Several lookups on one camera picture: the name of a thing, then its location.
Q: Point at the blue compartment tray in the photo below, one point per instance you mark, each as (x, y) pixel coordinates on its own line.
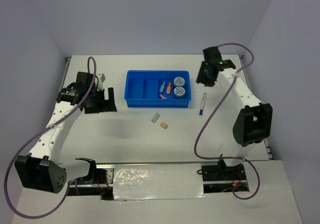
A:
(142, 89)

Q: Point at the white blue pen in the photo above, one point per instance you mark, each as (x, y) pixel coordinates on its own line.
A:
(203, 101)

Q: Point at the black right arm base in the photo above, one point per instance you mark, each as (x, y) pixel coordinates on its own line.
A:
(220, 173)

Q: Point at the orange clear case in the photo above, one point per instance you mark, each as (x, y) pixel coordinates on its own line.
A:
(169, 88)

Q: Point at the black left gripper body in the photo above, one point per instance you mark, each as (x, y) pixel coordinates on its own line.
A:
(96, 93)

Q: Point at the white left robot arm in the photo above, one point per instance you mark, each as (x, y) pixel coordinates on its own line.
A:
(40, 169)

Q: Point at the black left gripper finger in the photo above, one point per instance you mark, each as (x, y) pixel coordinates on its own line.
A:
(111, 95)
(107, 108)

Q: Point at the blue jar patterned lid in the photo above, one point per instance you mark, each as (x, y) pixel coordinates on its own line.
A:
(179, 81)

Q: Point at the yellow eraser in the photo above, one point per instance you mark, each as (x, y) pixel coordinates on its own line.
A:
(164, 125)

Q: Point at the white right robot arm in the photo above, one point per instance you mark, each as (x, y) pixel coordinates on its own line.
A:
(253, 122)

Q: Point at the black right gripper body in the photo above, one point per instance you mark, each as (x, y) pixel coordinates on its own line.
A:
(200, 68)

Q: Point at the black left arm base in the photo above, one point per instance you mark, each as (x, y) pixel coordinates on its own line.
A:
(103, 183)

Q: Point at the blue jar sideways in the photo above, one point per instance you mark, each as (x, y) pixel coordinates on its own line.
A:
(179, 92)

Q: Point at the silver foil sheet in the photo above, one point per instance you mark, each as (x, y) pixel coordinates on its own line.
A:
(157, 181)

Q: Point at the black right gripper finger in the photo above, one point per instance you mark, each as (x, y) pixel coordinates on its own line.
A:
(209, 82)
(202, 73)

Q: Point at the grey eraser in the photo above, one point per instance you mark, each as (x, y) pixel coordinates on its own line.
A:
(155, 118)

